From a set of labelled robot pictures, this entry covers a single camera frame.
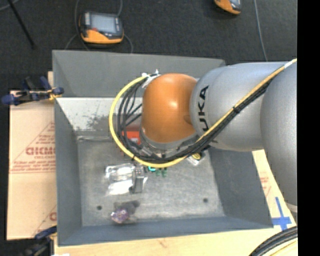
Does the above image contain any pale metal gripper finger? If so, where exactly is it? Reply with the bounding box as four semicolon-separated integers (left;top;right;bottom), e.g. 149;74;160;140
128;174;138;194
136;175;149;194

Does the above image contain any purple patterned ball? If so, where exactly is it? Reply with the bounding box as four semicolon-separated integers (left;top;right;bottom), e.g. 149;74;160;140
110;208;130;225

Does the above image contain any orange-red box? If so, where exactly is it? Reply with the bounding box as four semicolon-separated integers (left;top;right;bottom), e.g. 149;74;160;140
124;129;142;146

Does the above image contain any grey metal bin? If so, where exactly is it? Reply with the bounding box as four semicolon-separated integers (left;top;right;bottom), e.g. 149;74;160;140
51;49;274;246

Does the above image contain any brown cardboard board red print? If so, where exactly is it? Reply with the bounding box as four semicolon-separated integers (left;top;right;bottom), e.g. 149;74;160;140
6;89;298;256

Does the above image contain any black cylinder on white bracket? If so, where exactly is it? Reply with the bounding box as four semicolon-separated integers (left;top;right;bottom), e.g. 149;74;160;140
186;151;206;166

